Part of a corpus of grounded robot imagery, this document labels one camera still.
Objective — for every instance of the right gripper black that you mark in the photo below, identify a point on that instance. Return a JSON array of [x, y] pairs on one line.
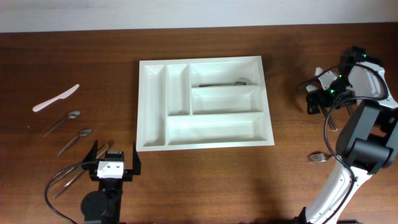
[[311, 101]]

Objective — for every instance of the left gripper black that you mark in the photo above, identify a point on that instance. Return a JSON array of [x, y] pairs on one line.
[[91, 158]]

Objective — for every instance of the large metal spoon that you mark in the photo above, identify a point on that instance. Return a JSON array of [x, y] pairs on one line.
[[331, 122], [239, 82]]

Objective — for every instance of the metal fork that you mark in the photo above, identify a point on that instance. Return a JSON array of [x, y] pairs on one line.
[[319, 157], [350, 110]]

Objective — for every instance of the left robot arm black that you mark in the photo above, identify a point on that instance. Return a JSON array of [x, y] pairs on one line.
[[104, 205]]

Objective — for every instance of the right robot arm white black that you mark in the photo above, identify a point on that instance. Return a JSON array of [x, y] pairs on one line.
[[368, 141]]

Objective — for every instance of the metal knife near left arm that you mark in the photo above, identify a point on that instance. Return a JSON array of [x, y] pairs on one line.
[[103, 148]]

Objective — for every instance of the small teaspoon lower left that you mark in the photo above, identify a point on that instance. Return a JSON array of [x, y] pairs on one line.
[[83, 132]]

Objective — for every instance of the small teaspoon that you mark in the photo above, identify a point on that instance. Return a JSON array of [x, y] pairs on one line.
[[69, 115], [83, 132]]

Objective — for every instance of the small teaspoon upper left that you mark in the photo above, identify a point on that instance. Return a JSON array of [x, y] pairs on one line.
[[69, 115]]

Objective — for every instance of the white plastic knife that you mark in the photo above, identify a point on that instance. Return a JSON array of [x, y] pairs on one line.
[[61, 96]]

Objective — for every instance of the white plastic cutlery tray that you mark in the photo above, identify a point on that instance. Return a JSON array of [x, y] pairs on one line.
[[174, 113]]

